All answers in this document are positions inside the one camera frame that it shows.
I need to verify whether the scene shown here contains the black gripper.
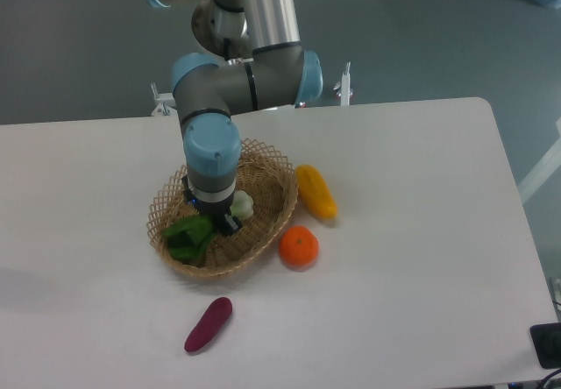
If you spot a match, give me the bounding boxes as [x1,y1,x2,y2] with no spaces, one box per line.
[181,176,243,236]

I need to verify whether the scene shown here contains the green bok choy vegetable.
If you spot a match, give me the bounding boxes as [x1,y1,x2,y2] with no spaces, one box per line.
[162,190,254,264]

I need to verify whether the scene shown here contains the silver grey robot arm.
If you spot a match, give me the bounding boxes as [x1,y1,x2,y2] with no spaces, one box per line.
[147,0,323,236]

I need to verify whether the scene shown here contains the woven wicker basket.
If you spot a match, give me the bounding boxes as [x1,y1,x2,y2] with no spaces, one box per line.
[146,138,298,279]

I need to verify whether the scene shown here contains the yellow toy vegetable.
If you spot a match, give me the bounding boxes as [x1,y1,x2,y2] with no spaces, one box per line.
[295,165,338,220]

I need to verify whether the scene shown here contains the orange tangerine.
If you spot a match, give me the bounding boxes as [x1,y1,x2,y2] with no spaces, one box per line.
[279,225,319,268]

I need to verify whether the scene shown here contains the purple sweet potato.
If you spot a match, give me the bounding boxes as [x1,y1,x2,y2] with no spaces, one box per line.
[184,297,233,354]

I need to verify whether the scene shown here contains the black device at table edge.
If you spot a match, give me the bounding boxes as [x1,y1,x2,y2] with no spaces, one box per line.
[529,322,560,370]

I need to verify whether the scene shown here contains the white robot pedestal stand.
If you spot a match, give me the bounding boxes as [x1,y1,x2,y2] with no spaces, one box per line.
[150,61,354,117]

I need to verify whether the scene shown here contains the white frame bar right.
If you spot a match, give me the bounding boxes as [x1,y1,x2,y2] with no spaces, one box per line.
[517,137,561,204]

